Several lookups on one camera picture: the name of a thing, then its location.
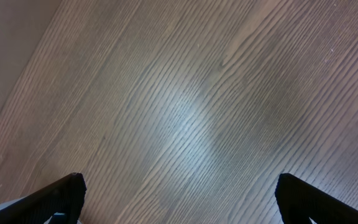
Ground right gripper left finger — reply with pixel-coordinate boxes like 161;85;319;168
0;172;88;224

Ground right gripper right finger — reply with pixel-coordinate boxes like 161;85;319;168
275;173;358;224

